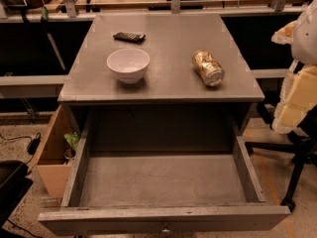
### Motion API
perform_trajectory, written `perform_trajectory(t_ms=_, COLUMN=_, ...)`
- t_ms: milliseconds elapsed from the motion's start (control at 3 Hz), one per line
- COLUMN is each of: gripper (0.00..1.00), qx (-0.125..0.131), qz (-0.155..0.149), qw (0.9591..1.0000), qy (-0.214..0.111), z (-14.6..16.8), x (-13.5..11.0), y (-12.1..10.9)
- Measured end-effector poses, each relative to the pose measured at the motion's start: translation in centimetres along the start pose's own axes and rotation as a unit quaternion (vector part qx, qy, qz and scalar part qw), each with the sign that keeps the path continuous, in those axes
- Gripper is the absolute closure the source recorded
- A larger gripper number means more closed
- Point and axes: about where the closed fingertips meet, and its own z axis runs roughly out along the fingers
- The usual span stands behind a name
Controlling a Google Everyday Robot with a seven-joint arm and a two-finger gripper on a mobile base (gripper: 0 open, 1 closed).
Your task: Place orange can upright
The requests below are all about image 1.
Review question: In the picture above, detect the black office chair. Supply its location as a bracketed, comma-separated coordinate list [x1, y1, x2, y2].
[245, 107, 317, 211]

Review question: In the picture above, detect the green bag in box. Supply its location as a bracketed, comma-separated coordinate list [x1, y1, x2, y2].
[64, 132, 79, 152]

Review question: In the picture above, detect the orange soda can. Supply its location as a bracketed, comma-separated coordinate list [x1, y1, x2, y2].
[192, 50, 225, 87]

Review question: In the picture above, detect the black power adapter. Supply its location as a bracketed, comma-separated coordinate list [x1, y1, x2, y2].
[27, 133, 41, 155]

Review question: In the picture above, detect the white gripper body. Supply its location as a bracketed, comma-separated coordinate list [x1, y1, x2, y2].
[291, 0, 317, 65]

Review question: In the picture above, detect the open grey drawer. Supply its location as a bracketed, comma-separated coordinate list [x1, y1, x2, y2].
[39, 110, 290, 236]

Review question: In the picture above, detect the grey cabinet with top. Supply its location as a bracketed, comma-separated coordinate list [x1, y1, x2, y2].
[58, 14, 264, 154]

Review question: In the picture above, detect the black bin at left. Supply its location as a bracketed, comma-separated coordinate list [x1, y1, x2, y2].
[0, 161, 33, 226]

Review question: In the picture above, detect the white ceramic bowl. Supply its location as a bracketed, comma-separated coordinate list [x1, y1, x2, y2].
[107, 48, 150, 84]

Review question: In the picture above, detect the wooden box on floor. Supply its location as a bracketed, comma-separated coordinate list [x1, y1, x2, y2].
[37, 106, 77, 198]

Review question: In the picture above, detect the dark snack bar packet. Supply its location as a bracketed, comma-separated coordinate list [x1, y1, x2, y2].
[113, 32, 146, 44]

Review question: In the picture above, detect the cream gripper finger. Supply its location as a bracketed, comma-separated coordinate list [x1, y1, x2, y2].
[271, 21, 297, 45]
[271, 65, 317, 134]

